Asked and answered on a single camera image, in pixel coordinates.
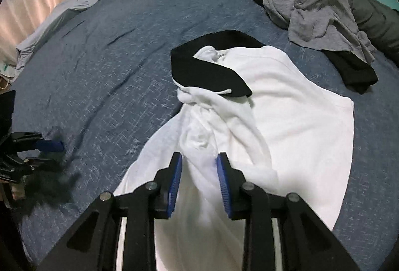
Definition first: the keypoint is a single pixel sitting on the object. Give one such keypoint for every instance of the white polo shirt black collar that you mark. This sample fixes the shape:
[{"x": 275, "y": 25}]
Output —
[{"x": 284, "y": 132}]

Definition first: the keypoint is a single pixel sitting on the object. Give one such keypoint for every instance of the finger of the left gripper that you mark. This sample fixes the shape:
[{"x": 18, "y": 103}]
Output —
[
  {"x": 50, "y": 146},
  {"x": 34, "y": 165}
]

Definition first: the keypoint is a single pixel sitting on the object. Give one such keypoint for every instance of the grey crumpled shirt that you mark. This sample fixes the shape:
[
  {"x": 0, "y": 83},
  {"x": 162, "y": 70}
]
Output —
[{"x": 321, "y": 25}]

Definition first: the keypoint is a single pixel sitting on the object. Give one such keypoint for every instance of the black garment under grey shirt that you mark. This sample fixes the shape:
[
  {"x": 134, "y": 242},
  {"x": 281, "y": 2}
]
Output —
[{"x": 356, "y": 74}]

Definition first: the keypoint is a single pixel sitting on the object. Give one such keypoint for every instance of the light grey blanket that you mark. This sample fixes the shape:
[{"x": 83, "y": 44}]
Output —
[{"x": 60, "y": 15}]

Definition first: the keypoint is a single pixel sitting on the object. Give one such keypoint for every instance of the floor clutter bags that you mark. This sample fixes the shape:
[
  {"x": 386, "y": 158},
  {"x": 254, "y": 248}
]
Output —
[{"x": 7, "y": 74}]

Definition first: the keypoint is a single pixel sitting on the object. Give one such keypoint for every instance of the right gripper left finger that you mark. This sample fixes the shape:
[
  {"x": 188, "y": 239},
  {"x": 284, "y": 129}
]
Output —
[{"x": 91, "y": 243}]

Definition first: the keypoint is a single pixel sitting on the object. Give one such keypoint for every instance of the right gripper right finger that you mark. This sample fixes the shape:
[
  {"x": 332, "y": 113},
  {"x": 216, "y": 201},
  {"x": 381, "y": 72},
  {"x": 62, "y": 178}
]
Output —
[{"x": 281, "y": 233}]

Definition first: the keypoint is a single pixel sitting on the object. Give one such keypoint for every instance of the blue patterned bed sheet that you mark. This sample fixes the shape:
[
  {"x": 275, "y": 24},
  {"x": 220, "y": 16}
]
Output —
[{"x": 102, "y": 85}]

